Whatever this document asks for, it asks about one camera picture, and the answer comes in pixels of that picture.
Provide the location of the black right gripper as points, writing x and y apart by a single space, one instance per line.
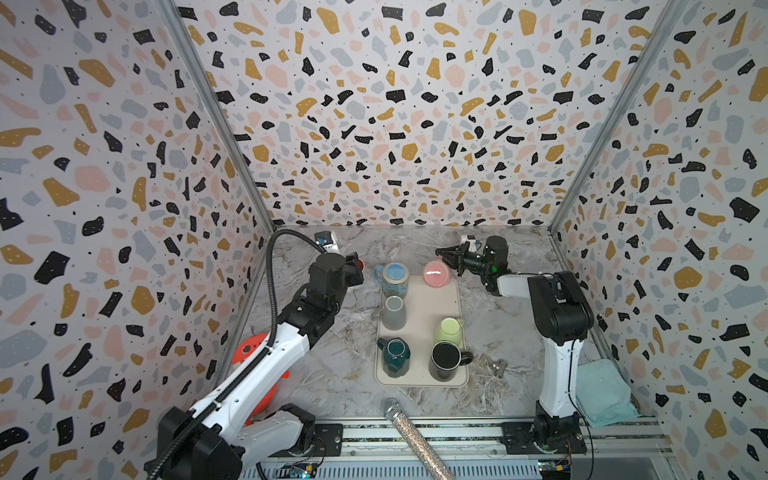
455 261

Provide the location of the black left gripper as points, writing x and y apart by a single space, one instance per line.
352 268

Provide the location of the pink mug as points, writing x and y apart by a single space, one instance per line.
436 274

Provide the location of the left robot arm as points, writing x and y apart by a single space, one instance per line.
212 439

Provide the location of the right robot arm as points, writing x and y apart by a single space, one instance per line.
563 318

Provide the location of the blue glazed mug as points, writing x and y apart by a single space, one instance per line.
393 279

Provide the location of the light green mug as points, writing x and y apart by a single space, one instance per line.
450 330

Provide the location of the dark green mug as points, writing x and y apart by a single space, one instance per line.
395 356

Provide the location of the black mug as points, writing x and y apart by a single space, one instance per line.
445 360

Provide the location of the beige rectangular tray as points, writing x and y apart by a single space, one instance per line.
425 308

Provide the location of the grey frosted cup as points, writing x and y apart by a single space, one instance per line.
393 313

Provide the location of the small clear glass piece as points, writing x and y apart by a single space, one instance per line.
498 368

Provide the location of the red shark plush toy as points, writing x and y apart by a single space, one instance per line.
245 350

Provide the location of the glitter filled tube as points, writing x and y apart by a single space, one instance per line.
435 466

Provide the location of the teal folded cloth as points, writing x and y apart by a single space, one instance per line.
603 396

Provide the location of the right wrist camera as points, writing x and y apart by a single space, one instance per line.
474 245

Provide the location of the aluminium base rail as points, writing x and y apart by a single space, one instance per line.
442 448

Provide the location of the aluminium corner post left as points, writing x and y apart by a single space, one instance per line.
188 54

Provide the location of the aluminium corner post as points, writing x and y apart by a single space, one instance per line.
667 20
188 54

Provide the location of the aluminium corner post right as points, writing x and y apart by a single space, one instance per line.
667 20

